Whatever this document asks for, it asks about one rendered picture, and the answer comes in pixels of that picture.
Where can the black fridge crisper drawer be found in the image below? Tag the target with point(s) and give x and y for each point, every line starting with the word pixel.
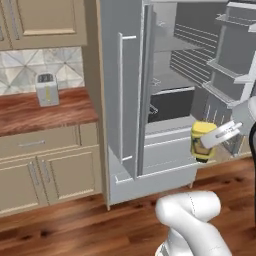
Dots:
pixel 173 103

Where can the silver fridge freezer drawer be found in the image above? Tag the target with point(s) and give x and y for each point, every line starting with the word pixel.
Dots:
pixel 166 166

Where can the beige base cupboard door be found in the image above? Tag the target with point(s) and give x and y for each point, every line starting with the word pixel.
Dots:
pixel 15 188
pixel 71 175

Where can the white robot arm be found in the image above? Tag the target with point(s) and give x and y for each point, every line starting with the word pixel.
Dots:
pixel 193 220

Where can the white toaster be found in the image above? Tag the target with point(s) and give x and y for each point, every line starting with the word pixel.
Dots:
pixel 47 91

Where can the yellow mustard bottle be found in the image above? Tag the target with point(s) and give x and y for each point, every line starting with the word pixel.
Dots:
pixel 199 135

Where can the beige drawer front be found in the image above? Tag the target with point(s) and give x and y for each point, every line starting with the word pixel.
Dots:
pixel 50 138

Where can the silver fridge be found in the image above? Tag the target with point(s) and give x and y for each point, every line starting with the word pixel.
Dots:
pixel 166 146

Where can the narrow beige wall cupboard door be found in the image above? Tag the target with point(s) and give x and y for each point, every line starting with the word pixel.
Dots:
pixel 2 26

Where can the silver fridge door with racks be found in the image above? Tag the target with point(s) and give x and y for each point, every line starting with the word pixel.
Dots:
pixel 233 50

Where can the wide beige wall cupboard door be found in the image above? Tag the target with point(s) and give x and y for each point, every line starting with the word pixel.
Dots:
pixel 50 20

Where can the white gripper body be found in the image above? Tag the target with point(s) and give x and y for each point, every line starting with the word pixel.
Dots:
pixel 218 135

